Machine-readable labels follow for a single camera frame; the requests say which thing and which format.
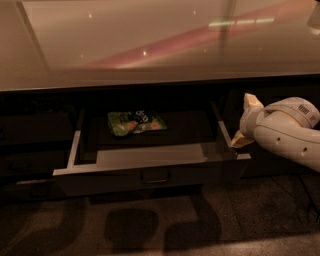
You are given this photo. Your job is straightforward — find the green snack bag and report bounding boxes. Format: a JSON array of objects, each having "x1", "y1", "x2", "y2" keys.
[{"x1": 107, "y1": 110, "x2": 167, "y2": 137}]

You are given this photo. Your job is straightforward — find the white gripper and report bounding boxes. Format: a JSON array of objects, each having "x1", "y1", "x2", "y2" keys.
[{"x1": 231, "y1": 93, "x2": 264, "y2": 148}]

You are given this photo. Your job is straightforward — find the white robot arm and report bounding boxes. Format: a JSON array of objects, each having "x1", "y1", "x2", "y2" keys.
[{"x1": 231, "y1": 93, "x2": 320, "y2": 172}]

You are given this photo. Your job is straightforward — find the dark drawer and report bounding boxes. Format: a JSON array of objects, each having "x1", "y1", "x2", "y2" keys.
[
  {"x1": 0, "y1": 113, "x2": 73, "y2": 146},
  {"x1": 53, "y1": 102, "x2": 251, "y2": 196},
  {"x1": 0, "y1": 179, "x2": 65, "y2": 205},
  {"x1": 0, "y1": 150, "x2": 66, "y2": 177}
]

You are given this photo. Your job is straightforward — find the dark cabinet door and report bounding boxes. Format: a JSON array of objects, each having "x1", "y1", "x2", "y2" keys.
[{"x1": 219, "y1": 77, "x2": 320, "y2": 179}]

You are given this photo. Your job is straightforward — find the black cable on floor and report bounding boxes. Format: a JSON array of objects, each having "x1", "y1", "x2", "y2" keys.
[{"x1": 296, "y1": 173, "x2": 320, "y2": 224}]

